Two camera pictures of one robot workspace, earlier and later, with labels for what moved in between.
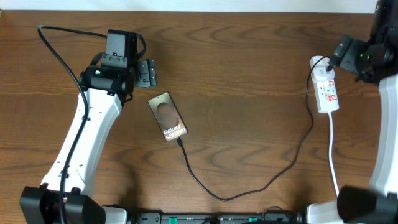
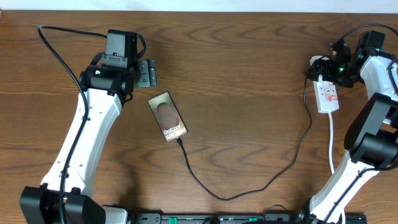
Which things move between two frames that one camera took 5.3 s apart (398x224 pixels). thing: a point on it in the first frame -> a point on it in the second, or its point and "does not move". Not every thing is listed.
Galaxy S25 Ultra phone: [167, 116] does not move
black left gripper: [150, 75] does not move
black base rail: [265, 218] does not move
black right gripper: [349, 49] -> [328, 74]
